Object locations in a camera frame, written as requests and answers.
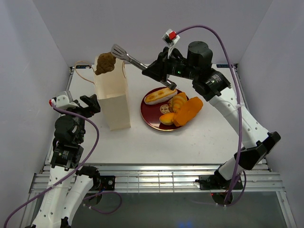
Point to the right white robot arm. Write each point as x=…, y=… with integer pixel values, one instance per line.
x=255, y=141

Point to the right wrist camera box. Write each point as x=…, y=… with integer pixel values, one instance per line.
x=170, y=37

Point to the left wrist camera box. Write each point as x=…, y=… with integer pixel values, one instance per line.
x=63, y=100

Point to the brown chocolate bread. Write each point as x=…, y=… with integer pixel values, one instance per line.
x=105, y=63

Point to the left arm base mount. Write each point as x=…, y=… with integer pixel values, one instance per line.
x=104, y=183

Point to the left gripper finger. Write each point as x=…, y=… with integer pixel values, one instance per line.
x=90, y=101
x=89, y=111

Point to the croissant bread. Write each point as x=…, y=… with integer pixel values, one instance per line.
x=177, y=102

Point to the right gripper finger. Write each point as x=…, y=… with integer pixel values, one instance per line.
x=155, y=71
x=175, y=57

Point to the orange loaf bread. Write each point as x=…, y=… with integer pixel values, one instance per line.
x=187, y=112

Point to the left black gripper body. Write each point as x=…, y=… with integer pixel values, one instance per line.
x=81, y=121

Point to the long white iced bread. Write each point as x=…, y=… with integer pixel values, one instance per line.
x=160, y=96

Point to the dark red round plate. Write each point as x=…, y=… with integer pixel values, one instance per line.
x=152, y=113

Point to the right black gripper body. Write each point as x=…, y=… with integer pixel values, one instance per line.
x=180, y=68

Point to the small orange sugared bun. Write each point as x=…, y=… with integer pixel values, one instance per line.
x=167, y=119

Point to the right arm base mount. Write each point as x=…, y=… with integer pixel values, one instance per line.
x=214, y=181

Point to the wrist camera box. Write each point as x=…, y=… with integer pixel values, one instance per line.
x=170, y=37
x=63, y=100

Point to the cream paper bag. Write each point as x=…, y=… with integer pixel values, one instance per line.
x=111, y=90

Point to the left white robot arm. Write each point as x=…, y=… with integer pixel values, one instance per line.
x=69, y=179

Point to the aluminium frame rail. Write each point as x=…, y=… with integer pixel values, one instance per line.
x=181, y=178

